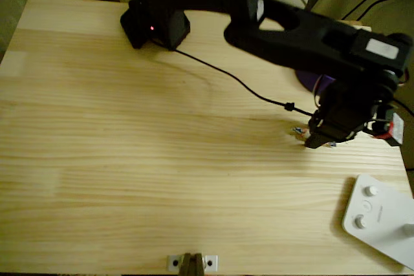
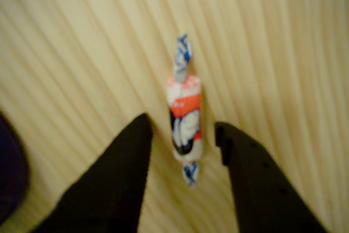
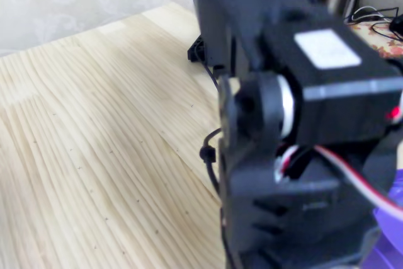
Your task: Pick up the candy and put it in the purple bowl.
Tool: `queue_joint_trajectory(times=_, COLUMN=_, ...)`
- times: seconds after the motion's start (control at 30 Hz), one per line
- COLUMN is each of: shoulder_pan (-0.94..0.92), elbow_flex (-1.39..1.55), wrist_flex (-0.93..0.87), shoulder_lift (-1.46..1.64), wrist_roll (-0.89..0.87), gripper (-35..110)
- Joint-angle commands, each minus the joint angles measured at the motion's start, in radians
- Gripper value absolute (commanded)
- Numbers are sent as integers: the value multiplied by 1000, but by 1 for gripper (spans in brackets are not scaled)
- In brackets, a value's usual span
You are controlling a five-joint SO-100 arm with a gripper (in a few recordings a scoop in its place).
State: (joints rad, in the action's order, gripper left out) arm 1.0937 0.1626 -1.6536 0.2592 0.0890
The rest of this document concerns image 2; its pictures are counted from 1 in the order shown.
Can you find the purple plastic bowl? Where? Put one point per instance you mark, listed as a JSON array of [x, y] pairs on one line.
[[11, 167]]

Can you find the red white blue candy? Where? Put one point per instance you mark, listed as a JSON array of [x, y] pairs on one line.
[[185, 118]]

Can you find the black textured gripper left finger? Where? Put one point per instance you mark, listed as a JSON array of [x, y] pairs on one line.
[[109, 189]]

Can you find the black slim gripper right finger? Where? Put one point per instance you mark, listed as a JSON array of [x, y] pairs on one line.
[[261, 194]]

